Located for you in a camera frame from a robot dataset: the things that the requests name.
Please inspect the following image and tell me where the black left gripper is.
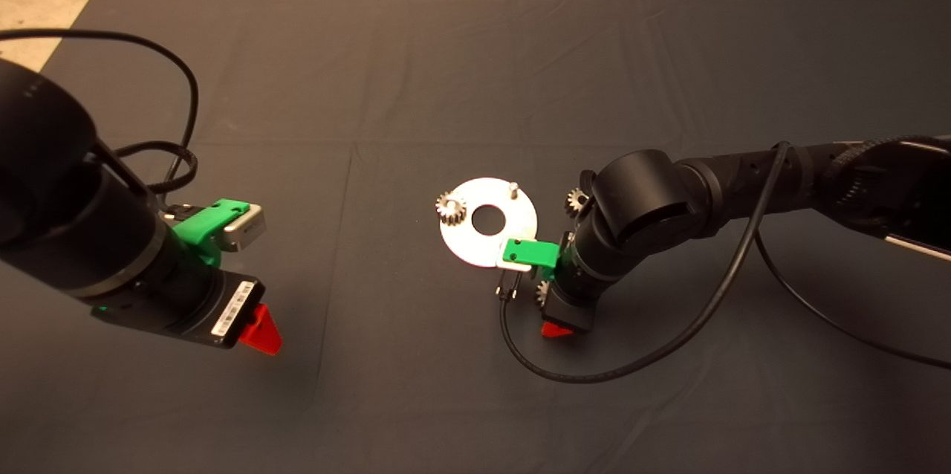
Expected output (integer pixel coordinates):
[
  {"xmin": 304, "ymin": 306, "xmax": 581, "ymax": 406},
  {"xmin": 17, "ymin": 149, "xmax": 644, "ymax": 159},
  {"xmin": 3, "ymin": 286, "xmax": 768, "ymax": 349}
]
[{"xmin": 92, "ymin": 272, "xmax": 285, "ymax": 357}]

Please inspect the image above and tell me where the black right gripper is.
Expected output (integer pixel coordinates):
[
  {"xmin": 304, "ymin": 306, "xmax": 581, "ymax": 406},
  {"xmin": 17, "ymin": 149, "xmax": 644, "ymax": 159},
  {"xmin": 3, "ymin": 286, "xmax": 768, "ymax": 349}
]
[{"xmin": 540, "ymin": 281, "xmax": 596, "ymax": 340}]

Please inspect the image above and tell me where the round metal carrier plate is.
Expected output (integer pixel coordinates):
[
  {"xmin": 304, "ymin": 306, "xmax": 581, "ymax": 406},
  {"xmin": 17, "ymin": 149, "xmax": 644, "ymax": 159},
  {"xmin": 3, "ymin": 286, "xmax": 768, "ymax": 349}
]
[{"xmin": 440, "ymin": 178, "xmax": 537, "ymax": 269}]

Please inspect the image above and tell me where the dark grey table cloth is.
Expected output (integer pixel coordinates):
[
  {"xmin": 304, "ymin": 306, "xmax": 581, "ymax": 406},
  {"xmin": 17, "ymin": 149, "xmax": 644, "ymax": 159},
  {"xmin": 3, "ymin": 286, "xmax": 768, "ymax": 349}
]
[{"xmin": 0, "ymin": 0, "xmax": 951, "ymax": 474}]

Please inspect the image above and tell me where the thick black right camera cable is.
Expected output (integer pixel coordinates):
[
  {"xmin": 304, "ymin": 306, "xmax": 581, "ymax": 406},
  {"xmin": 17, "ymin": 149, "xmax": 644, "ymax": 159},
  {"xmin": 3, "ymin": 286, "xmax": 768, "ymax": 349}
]
[{"xmin": 499, "ymin": 134, "xmax": 951, "ymax": 385}]

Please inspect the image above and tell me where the green right camera mount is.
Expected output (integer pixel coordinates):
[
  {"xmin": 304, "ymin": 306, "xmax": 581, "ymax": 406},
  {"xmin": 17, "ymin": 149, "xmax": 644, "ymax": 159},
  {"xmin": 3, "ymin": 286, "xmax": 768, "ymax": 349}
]
[{"xmin": 502, "ymin": 233, "xmax": 577, "ymax": 274}]

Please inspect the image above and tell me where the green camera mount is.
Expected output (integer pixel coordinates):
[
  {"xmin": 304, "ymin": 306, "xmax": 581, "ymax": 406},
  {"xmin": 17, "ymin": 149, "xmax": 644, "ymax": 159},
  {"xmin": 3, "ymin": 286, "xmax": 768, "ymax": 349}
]
[
  {"xmin": 172, "ymin": 198, "xmax": 251, "ymax": 267},
  {"xmin": 502, "ymin": 233, "xmax": 577, "ymax": 274}
]

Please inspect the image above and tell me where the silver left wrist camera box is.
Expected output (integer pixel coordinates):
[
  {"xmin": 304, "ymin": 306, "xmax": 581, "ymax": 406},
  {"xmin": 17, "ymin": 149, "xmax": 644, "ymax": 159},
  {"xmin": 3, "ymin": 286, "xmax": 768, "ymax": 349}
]
[{"xmin": 223, "ymin": 204, "xmax": 267, "ymax": 253}]

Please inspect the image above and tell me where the green left camera mount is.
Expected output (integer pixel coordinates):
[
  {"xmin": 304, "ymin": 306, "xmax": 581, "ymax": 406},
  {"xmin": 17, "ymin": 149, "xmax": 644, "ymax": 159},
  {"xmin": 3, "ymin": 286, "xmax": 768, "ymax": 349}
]
[{"xmin": 172, "ymin": 198, "xmax": 251, "ymax": 267}]

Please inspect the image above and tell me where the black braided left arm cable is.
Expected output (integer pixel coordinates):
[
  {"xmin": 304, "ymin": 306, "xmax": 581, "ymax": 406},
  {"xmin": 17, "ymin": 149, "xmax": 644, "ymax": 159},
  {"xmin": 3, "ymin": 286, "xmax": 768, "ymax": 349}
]
[{"xmin": 111, "ymin": 140, "xmax": 200, "ymax": 197}]

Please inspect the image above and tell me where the thin black left camera cable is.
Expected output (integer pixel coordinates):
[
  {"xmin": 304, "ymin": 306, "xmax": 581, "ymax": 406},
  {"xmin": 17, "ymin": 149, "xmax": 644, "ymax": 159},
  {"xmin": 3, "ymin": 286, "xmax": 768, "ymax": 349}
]
[{"xmin": 0, "ymin": 29, "xmax": 201, "ymax": 196}]

